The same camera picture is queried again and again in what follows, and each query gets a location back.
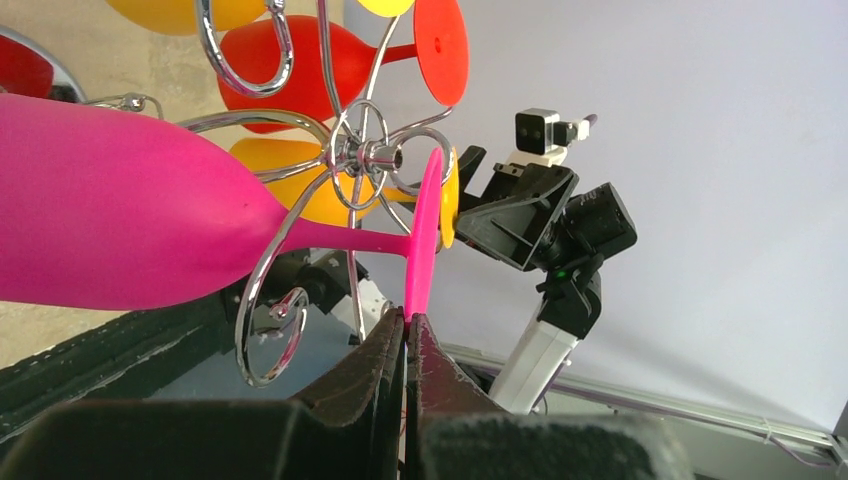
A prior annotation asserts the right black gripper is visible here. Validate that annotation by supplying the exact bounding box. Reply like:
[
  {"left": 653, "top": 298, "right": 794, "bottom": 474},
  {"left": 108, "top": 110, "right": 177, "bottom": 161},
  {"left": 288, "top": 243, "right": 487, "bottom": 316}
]
[{"left": 456, "top": 145, "right": 579, "bottom": 271}]

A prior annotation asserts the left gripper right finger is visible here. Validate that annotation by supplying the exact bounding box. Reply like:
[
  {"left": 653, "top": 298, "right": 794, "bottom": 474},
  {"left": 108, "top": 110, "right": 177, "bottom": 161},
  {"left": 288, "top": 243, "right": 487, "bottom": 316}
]
[{"left": 406, "top": 314, "right": 693, "bottom": 479}]

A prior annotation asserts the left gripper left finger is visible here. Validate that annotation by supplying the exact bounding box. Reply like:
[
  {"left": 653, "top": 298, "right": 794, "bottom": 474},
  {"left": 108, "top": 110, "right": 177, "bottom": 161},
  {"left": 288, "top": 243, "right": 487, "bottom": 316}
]
[{"left": 1, "top": 313, "right": 404, "bottom": 479}]

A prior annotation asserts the orange wine glass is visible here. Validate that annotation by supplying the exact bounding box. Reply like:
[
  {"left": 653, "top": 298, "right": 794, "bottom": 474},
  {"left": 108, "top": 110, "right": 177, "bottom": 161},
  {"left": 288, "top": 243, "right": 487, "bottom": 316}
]
[
  {"left": 105, "top": 0, "right": 415, "bottom": 37},
  {"left": 228, "top": 137, "right": 460, "bottom": 250}
]

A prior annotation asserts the pink wine glass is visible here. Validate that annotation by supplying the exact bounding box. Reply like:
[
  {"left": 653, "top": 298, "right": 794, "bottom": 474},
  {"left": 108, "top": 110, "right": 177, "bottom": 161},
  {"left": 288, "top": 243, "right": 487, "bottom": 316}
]
[{"left": 1, "top": 93, "right": 443, "bottom": 313}]

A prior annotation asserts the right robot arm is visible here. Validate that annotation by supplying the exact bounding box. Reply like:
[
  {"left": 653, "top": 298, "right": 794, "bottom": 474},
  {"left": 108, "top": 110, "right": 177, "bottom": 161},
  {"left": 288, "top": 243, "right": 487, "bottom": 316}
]
[{"left": 455, "top": 147, "right": 638, "bottom": 414}]

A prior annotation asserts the chrome wine glass rack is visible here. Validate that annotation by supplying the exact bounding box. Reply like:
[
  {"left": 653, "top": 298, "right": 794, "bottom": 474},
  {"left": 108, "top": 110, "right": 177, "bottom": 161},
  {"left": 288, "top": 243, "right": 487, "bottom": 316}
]
[{"left": 82, "top": 0, "right": 458, "bottom": 390}]

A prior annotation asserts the red wine glass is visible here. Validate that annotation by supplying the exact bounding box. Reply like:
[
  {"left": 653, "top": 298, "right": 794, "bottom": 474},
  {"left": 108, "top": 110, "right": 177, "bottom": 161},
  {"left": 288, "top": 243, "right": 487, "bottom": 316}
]
[{"left": 218, "top": 0, "right": 470, "bottom": 121}]

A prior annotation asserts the black front mounting bar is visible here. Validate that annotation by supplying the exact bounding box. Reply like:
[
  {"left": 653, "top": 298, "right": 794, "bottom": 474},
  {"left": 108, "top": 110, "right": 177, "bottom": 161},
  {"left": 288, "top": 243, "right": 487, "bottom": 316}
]
[{"left": 1, "top": 282, "right": 245, "bottom": 445}]

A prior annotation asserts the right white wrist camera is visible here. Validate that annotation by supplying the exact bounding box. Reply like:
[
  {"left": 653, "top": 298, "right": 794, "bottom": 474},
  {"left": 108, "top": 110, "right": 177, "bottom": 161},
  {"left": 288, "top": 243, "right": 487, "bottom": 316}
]
[{"left": 507, "top": 108, "right": 598, "bottom": 167}]

